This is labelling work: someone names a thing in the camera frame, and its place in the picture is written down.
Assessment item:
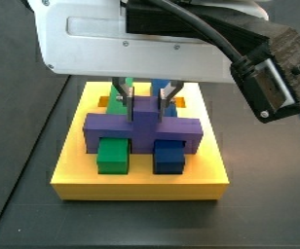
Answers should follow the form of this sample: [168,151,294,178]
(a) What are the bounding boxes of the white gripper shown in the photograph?
[28,0,233,122]

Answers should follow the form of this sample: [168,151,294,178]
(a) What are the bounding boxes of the purple cross-shaped block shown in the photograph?
[82,96,204,154]

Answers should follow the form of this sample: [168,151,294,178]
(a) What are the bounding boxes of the yellow slotted base board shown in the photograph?
[52,82,229,200]

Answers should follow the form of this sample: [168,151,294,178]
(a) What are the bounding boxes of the blue long bar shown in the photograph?
[152,79,185,174]

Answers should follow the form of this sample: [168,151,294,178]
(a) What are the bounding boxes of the green long bar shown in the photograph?
[97,78,133,174]

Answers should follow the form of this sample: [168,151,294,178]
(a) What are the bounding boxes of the black camera cable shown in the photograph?
[148,0,263,76]

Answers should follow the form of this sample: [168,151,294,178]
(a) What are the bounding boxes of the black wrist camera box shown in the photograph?
[127,0,300,123]

